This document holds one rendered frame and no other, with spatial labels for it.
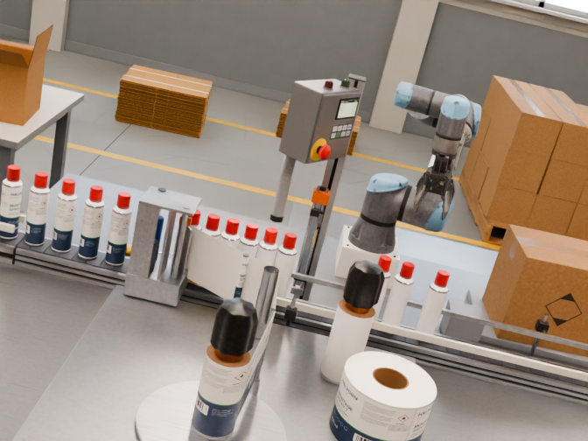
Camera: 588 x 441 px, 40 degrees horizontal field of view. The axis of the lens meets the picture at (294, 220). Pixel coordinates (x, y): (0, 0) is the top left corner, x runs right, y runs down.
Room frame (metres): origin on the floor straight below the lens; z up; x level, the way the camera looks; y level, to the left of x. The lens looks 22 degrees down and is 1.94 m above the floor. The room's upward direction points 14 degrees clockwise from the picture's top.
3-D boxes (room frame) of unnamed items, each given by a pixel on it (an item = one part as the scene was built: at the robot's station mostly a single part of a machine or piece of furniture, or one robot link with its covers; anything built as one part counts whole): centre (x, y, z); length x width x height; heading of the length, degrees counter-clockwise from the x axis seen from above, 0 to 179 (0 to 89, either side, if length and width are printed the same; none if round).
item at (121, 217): (1.97, 0.45, 0.98); 0.05 x 0.05 x 0.20
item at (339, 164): (2.12, -0.07, 1.16); 0.04 x 0.04 x 0.67; 0
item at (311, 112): (2.06, -0.01, 1.38); 0.17 x 0.10 x 0.19; 145
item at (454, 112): (2.27, -0.37, 1.42); 0.09 x 0.08 x 0.11; 169
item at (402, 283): (1.97, -0.32, 0.98); 0.05 x 0.05 x 0.20
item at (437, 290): (1.97, -0.41, 0.98); 0.05 x 0.05 x 0.20
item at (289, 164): (2.07, 0.05, 1.18); 0.04 x 0.04 x 0.21
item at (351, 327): (1.69, -0.19, 1.03); 0.09 x 0.09 x 0.30
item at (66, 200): (1.97, 0.60, 0.98); 0.05 x 0.05 x 0.20
